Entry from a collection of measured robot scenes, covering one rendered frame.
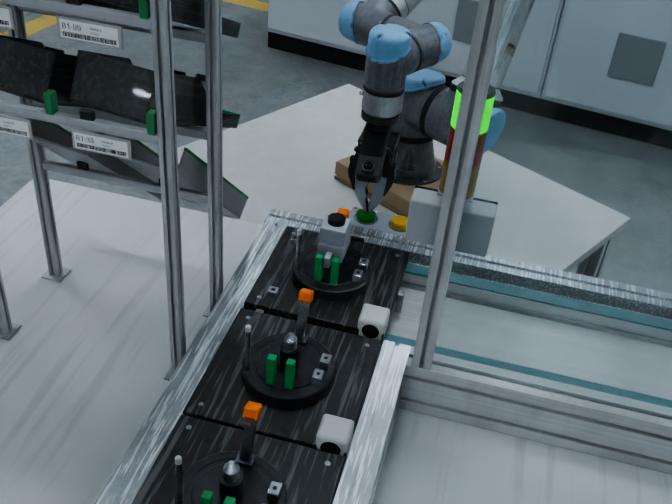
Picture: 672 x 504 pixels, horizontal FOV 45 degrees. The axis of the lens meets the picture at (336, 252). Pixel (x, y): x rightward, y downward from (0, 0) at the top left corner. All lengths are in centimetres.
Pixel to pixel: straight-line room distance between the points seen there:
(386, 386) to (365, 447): 13
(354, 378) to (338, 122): 106
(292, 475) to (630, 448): 55
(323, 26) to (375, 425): 361
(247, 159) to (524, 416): 97
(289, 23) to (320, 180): 288
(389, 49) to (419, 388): 57
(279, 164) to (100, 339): 70
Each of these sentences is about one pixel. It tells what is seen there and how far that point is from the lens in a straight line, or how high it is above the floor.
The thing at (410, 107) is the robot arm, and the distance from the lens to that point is 178.
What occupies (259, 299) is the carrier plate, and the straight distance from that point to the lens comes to 136.
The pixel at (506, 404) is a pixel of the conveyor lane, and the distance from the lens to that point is 131.
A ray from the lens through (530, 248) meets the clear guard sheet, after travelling 114.
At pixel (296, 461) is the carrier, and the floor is 97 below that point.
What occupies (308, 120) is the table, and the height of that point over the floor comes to 86.
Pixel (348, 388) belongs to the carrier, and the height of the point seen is 97.
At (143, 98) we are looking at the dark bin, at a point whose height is 134.
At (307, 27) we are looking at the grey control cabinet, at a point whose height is 19.
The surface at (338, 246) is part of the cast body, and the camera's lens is 134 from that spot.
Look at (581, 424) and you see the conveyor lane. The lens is 133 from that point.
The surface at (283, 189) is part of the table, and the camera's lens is 185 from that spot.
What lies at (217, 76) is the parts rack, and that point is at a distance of 123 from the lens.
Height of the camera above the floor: 184
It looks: 36 degrees down
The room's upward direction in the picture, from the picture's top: 6 degrees clockwise
